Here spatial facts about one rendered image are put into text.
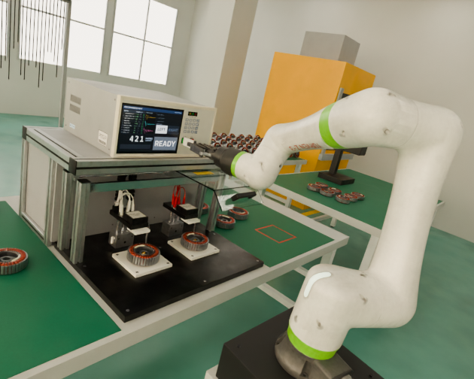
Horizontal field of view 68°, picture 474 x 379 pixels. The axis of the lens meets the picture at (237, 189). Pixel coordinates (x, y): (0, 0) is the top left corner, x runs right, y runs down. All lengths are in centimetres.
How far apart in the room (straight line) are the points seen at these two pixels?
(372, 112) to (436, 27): 569
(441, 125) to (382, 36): 581
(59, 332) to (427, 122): 99
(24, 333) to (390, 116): 97
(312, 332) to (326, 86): 411
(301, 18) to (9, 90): 550
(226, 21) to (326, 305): 476
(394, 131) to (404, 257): 29
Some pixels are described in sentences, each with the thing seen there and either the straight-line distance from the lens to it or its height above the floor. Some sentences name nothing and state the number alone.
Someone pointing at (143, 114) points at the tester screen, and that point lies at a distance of 125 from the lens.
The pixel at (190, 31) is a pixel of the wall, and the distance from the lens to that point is 948.
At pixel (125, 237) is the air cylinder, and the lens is 137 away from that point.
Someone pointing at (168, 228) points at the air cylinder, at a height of 81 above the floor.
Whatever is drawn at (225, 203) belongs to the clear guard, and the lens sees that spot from 124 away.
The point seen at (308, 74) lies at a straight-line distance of 490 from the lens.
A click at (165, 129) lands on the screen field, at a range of 131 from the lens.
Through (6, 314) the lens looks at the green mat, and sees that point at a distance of 113.
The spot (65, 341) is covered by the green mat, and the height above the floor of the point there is 75.
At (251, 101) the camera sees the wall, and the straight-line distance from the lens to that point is 776.
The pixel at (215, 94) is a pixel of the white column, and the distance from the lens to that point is 519.
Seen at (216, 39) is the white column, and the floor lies 193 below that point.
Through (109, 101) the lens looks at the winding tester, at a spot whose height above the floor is 129.
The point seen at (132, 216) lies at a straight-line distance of 127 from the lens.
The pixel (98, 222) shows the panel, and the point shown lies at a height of 82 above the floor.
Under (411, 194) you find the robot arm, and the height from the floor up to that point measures 129.
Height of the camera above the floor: 144
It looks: 17 degrees down
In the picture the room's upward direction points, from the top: 13 degrees clockwise
